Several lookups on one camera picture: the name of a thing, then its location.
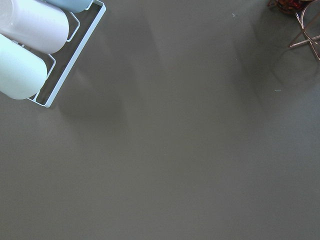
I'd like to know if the light blue cup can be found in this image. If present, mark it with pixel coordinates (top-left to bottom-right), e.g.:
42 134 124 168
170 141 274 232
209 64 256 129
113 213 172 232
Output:
45 0 92 13

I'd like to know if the mint green cup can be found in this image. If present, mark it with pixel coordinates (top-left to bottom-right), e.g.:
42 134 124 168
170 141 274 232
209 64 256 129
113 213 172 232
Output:
0 35 47 100

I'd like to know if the white lavender cup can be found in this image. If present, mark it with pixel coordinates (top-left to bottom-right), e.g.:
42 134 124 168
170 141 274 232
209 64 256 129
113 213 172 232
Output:
0 0 69 54

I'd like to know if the white wire cup rack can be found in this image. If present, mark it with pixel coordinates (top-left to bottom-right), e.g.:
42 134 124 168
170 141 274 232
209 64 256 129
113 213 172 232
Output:
20 0 107 108

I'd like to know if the copper wire bottle rack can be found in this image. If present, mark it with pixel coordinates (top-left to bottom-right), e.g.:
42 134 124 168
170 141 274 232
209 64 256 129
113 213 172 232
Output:
287 0 320 61

